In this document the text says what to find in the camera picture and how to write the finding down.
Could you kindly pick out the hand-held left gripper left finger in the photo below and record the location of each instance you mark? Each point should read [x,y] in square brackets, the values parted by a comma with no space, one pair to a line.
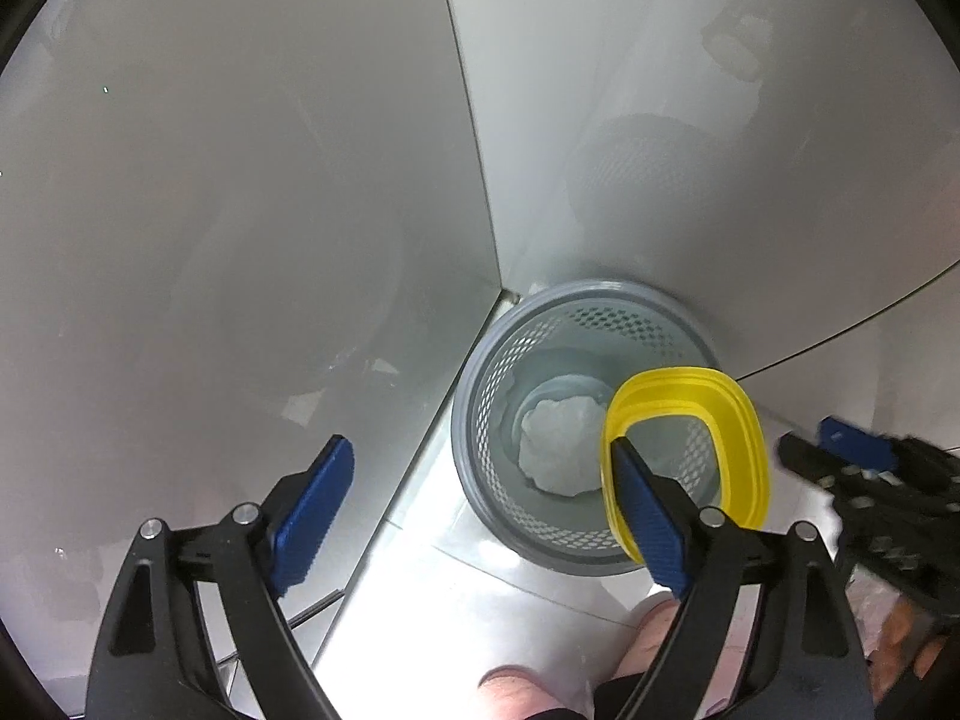
[311,514]

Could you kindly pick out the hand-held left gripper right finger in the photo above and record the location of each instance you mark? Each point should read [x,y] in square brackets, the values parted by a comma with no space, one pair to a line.
[652,521]

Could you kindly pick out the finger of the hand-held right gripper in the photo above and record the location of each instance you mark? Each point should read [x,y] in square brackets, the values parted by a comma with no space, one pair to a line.
[892,559]
[855,439]

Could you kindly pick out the clear crinkled plastic wrapper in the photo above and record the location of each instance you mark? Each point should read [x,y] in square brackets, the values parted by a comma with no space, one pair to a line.
[870,600]

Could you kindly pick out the yellow plastic container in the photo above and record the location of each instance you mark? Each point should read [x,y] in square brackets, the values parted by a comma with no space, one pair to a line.
[739,427]

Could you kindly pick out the grey mesh waste basket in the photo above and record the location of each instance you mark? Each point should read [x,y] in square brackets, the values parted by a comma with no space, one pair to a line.
[480,405]

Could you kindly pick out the person's right leg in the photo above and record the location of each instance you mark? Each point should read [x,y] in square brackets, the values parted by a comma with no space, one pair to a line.
[649,637]

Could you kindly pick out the person's leg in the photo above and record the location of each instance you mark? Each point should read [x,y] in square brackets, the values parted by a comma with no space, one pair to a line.
[510,690]
[649,637]

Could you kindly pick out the crumpled white paper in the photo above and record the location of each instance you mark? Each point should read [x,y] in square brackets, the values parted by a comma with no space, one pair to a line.
[555,442]

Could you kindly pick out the person's legs and feet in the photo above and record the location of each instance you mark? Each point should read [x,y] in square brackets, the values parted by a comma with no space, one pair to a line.
[615,703]

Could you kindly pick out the person's left leg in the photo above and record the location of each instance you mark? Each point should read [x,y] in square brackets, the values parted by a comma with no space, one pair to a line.
[510,690]

